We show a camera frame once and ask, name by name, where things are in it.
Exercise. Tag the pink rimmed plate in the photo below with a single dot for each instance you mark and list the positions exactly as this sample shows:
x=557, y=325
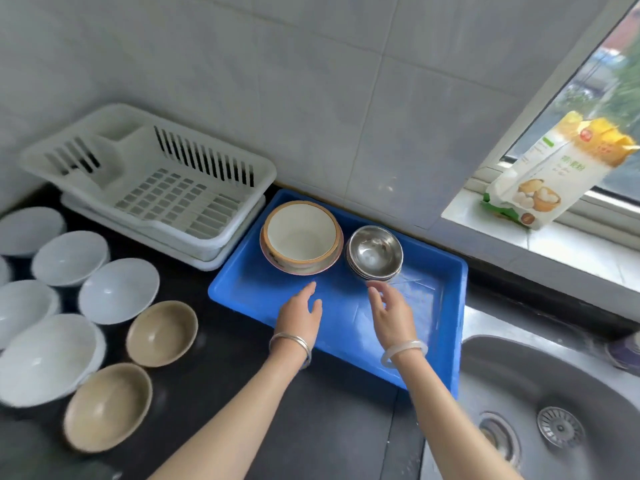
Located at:
x=280, y=264

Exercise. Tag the beige bowl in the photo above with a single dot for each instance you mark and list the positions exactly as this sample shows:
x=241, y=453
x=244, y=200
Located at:
x=161, y=333
x=107, y=408

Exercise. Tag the steel sink drain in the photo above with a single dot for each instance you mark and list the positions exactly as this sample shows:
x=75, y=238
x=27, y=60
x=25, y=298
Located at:
x=499, y=437

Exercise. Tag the dark purple container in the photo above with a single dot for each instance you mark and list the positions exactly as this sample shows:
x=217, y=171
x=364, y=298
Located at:
x=626, y=353

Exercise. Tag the steel bowl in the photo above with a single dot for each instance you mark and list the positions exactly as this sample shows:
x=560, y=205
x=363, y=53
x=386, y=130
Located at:
x=375, y=252
x=372, y=278

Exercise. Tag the blue plastic tray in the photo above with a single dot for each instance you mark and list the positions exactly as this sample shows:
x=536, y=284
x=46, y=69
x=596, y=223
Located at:
x=350, y=319

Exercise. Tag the steel sink strainer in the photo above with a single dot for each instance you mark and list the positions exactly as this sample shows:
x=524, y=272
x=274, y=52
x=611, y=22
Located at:
x=560, y=427

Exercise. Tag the person's right forearm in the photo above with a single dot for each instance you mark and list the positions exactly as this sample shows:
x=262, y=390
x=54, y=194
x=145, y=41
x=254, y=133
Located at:
x=445, y=424

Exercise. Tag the white plastic dish rack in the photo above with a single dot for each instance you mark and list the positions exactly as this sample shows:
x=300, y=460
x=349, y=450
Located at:
x=165, y=189

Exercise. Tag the small white bowl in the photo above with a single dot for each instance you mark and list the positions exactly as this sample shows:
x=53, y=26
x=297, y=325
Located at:
x=70, y=257
x=25, y=309
x=27, y=229
x=118, y=290

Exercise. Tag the white jade bangle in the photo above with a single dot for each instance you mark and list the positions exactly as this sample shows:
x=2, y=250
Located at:
x=417, y=346

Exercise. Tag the person's left forearm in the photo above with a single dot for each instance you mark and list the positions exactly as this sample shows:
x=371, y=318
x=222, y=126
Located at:
x=235, y=424

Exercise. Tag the large white bowl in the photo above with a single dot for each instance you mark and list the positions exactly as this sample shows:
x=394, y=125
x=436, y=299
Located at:
x=45, y=362

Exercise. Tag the person's left thumb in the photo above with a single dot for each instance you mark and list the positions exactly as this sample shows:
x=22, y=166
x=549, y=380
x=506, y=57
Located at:
x=316, y=310

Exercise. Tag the white bowl with brown rim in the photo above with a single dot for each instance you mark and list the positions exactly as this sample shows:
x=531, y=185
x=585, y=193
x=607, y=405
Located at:
x=300, y=232

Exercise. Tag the window with white frame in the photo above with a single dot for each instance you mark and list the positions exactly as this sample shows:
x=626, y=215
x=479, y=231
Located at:
x=620, y=94

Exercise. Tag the steel sink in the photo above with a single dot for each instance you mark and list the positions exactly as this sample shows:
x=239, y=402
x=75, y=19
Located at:
x=590, y=374

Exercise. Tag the person's left hand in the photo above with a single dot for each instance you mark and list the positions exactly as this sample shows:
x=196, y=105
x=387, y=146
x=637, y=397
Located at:
x=295, y=317

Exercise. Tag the white drip tray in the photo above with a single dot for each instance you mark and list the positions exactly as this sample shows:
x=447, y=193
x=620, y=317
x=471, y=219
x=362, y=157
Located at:
x=200, y=254

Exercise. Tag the person's right thumb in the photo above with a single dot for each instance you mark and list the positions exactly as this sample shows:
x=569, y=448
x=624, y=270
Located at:
x=376, y=300

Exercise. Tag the yellow and white flour bag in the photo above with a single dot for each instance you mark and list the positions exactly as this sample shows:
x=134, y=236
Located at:
x=555, y=179

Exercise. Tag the person's right hand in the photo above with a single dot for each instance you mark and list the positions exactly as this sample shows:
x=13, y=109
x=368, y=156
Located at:
x=396, y=319

